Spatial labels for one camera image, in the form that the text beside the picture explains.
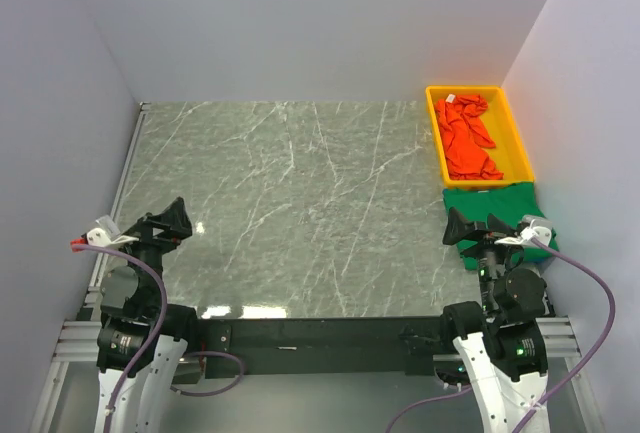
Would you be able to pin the yellow plastic bin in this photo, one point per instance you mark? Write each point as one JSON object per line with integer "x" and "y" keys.
{"x": 509, "y": 154}

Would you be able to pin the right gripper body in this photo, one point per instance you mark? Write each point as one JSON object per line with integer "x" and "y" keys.
{"x": 488, "y": 246}

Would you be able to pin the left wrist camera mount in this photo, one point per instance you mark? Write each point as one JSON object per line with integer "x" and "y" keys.
{"x": 104, "y": 233}

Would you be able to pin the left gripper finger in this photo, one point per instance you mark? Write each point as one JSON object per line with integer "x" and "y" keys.
{"x": 148, "y": 223}
{"x": 175, "y": 222}

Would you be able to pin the folded green t shirt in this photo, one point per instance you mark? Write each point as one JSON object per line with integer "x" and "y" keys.
{"x": 509, "y": 204}

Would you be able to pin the orange t shirt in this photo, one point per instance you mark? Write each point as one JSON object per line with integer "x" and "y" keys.
{"x": 465, "y": 139}

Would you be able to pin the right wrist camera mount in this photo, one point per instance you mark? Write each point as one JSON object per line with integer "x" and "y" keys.
{"x": 533, "y": 231}

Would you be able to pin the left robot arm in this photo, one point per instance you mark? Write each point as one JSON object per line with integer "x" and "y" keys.
{"x": 142, "y": 336}

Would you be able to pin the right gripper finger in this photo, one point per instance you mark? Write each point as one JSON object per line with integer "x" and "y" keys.
{"x": 459, "y": 228}
{"x": 498, "y": 228}

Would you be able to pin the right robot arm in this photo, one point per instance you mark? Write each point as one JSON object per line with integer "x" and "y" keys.
{"x": 498, "y": 339}

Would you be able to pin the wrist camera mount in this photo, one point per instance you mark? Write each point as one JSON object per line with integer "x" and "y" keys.
{"x": 533, "y": 231}
{"x": 104, "y": 233}

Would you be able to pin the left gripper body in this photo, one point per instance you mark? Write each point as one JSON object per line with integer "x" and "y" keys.
{"x": 151, "y": 250}

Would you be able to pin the black base beam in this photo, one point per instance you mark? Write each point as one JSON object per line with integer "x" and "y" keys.
{"x": 411, "y": 345}

